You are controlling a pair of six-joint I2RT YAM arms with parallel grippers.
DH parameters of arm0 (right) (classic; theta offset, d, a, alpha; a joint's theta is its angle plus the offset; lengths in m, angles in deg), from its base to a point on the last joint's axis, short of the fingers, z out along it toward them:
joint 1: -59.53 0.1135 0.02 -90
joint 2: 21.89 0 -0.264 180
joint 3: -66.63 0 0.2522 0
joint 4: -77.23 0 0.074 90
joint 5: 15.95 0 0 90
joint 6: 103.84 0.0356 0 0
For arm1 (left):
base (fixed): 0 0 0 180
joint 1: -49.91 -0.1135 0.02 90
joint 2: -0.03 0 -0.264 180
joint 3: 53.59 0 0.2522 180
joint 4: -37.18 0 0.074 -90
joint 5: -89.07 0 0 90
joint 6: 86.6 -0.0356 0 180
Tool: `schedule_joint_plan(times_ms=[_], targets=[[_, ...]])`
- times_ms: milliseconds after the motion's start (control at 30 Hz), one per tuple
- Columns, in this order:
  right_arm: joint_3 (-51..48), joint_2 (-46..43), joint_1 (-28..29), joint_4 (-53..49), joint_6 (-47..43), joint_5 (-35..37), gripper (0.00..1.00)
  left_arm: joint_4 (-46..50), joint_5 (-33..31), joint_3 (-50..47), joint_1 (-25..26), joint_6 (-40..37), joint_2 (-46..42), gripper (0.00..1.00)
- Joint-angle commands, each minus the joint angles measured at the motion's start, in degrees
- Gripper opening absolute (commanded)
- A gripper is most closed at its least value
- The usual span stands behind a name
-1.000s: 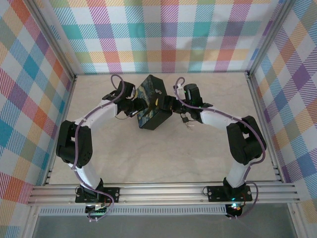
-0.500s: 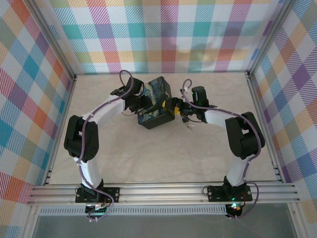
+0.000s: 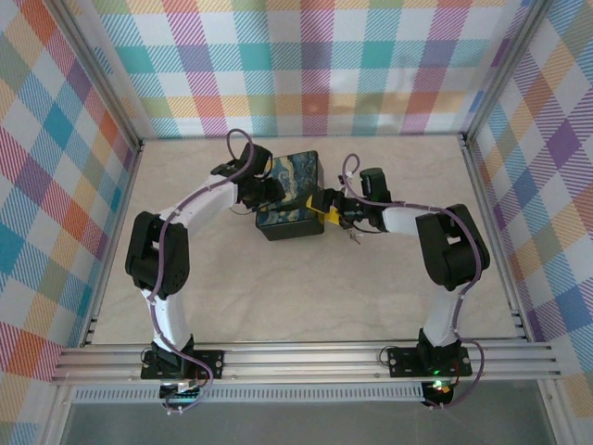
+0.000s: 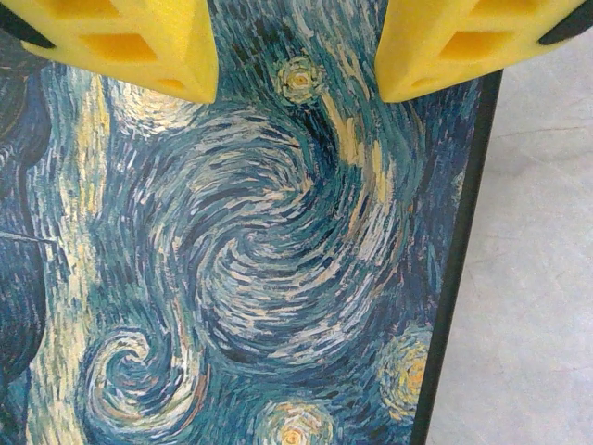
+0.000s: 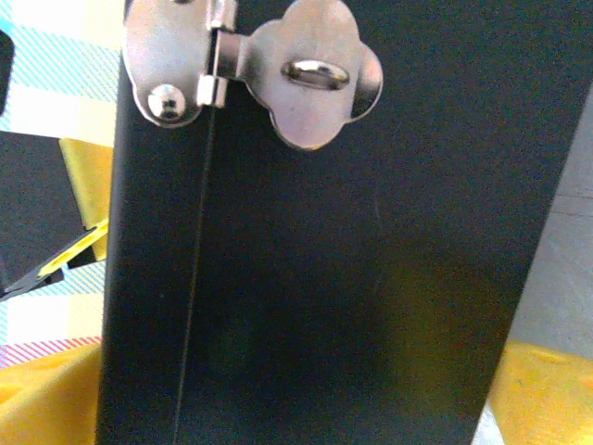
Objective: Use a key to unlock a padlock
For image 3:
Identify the long aluminium base rail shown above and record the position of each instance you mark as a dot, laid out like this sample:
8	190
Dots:
301	361

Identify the aluminium upright post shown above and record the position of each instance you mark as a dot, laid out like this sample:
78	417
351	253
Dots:
506	69
104	79

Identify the small controller board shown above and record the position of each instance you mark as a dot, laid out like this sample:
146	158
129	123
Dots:
440	391
183	394

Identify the aluminium frame leg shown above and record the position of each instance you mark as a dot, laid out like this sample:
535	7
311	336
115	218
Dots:
553	417
58	417

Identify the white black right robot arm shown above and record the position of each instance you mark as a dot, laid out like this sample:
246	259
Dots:
398	220

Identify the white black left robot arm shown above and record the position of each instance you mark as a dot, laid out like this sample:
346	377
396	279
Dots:
204	206

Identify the black box with starry print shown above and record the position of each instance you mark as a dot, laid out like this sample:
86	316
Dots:
299	185

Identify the aluminium side rail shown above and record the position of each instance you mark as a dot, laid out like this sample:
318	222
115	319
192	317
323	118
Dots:
479	185
129	176

